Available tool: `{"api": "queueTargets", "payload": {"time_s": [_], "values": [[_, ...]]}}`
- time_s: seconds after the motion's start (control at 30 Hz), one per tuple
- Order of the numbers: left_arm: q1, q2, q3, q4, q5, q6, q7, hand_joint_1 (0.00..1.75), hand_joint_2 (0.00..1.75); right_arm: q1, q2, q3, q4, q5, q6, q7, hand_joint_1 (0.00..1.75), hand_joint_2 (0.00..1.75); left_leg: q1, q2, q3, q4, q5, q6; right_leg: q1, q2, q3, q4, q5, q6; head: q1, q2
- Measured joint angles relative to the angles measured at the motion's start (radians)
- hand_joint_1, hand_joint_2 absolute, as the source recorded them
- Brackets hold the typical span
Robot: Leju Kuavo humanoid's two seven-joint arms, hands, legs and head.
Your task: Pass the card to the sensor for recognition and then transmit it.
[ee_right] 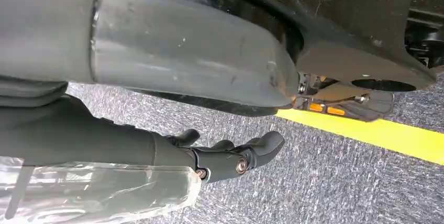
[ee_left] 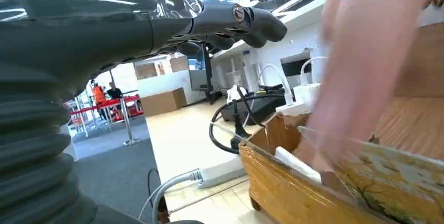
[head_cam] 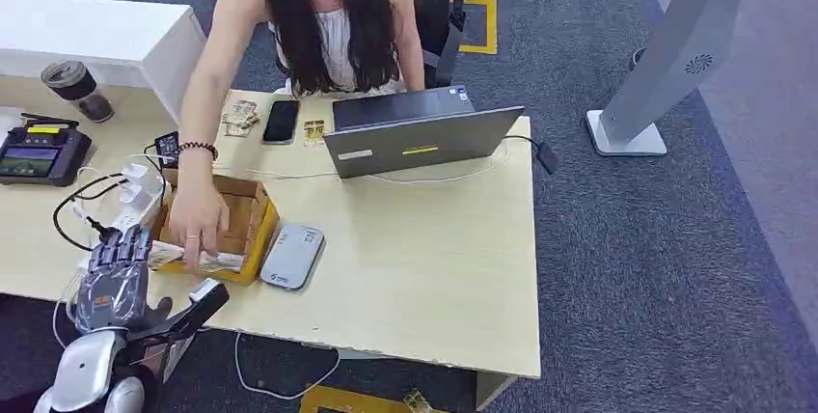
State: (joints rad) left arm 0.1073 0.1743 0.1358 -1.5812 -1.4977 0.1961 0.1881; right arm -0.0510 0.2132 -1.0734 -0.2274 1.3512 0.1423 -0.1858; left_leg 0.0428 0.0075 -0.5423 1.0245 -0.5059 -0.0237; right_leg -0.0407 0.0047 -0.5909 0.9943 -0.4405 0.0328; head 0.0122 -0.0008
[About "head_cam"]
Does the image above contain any black power adapter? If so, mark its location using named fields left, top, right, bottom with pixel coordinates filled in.
left=151, top=131, right=182, bottom=171

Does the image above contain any dark cup with lid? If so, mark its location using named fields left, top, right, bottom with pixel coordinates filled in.
left=40, top=60, right=116, bottom=124

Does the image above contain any pile of cards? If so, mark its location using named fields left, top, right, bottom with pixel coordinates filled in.
left=221, top=98, right=262, bottom=138

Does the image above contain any person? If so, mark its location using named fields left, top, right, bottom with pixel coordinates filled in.
left=168, top=0, right=427, bottom=272

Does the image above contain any dark bead bracelet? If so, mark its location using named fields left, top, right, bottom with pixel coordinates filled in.
left=177, top=140, right=220, bottom=163

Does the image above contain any black laptop charger cable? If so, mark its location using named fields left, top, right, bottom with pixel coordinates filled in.
left=503, top=134, right=559, bottom=177

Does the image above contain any black cable with plug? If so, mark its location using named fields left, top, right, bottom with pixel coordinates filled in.
left=51, top=173, right=130, bottom=254

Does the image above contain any person's right hand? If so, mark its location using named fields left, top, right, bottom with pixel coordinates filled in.
left=168, top=184, right=231, bottom=272

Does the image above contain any black controller with screen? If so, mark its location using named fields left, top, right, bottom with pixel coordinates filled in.
left=0, top=113, right=94, bottom=188

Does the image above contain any black smartphone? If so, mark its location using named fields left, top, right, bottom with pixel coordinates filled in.
left=260, top=98, right=302, bottom=146

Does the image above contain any grey laptop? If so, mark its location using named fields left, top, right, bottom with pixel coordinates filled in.
left=321, top=84, right=526, bottom=180

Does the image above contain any wooden card box, yellow rim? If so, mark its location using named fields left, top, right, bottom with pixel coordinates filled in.
left=147, top=169, right=281, bottom=287

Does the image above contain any stack of cards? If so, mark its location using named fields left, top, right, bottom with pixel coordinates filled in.
left=197, top=250, right=247, bottom=275
left=147, top=239, right=188, bottom=270

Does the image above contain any desk leg panel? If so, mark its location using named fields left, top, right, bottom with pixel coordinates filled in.
left=474, top=371, right=518, bottom=413

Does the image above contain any black office chair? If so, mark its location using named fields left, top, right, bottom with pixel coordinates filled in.
left=402, top=0, right=507, bottom=90

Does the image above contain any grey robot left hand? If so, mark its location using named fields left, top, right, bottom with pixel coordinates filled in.
left=73, top=224, right=175, bottom=337

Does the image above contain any grey kiosk stand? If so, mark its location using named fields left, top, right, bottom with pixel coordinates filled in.
left=584, top=0, right=775, bottom=158

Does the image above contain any white power strip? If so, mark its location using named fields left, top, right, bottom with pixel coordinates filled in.
left=75, top=161, right=167, bottom=274

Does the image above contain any white power strip cord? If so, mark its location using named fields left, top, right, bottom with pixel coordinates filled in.
left=50, top=267, right=87, bottom=351

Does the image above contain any white cable loop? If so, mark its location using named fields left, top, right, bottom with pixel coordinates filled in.
left=232, top=331, right=342, bottom=402

